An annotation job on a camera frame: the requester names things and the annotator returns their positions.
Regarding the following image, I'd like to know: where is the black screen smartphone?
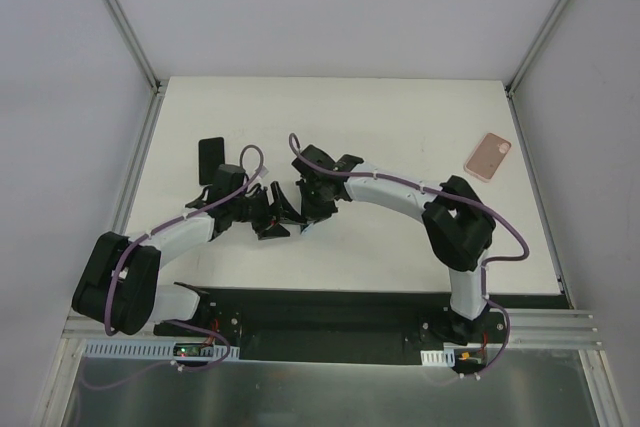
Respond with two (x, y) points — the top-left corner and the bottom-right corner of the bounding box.
(197, 137), (225, 186)

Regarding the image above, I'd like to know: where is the pink phone case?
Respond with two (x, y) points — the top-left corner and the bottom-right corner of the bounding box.
(463, 133), (512, 183)

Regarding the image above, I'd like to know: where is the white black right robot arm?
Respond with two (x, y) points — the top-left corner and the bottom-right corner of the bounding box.
(290, 137), (496, 345)

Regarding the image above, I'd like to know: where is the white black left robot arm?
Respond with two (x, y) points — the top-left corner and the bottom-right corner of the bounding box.
(72, 164), (306, 336)

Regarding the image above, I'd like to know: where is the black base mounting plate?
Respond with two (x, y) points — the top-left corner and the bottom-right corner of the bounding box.
(152, 280), (574, 363)

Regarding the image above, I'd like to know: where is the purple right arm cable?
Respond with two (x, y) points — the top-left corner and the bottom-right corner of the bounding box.
(287, 132), (531, 388)

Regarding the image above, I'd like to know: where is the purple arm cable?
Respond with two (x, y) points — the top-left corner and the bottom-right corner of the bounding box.
(79, 144), (267, 391)
(287, 132), (531, 388)

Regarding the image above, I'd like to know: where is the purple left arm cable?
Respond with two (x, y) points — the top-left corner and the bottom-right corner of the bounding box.
(79, 144), (267, 391)

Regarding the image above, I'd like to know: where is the left white cable duct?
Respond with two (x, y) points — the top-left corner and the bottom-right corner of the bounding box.
(84, 340), (240, 362)

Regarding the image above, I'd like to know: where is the white cable duct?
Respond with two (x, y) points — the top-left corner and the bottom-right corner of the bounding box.
(420, 349), (455, 368)
(84, 340), (240, 362)

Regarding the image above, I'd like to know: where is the right white cable duct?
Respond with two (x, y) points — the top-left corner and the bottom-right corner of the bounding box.
(420, 349), (455, 368)

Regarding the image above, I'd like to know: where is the aluminium front frame rail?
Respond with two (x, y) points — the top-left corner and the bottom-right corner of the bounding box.
(62, 299), (606, 348)

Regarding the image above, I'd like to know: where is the left aluminium corner post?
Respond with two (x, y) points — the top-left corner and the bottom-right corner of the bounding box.
(101, 0), (162, 94)

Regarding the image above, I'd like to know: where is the aluminium corner post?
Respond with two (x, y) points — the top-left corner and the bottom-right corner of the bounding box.
(505, 0), (573, 98)
(101, 0), (162, 94)

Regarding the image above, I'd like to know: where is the right aluminium corner post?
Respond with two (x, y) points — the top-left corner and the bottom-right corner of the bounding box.
(505, 0), (573, 98)

